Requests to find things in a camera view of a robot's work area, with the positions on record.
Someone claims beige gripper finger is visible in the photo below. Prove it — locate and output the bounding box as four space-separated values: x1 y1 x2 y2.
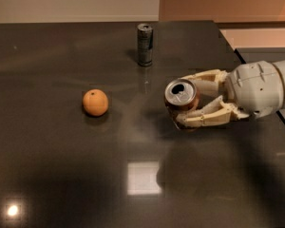
175 96 249 128
180 69 229 98

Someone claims orange soda can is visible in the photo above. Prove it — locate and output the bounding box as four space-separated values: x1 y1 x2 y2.
164 78 200 131

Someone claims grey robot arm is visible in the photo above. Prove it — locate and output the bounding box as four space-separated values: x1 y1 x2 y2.
175 61 285 129

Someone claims silver slim can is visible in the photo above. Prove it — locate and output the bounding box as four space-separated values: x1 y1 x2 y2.
137 23 153 67

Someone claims orange fruit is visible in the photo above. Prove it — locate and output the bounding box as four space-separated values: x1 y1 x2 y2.
83 89 108 117

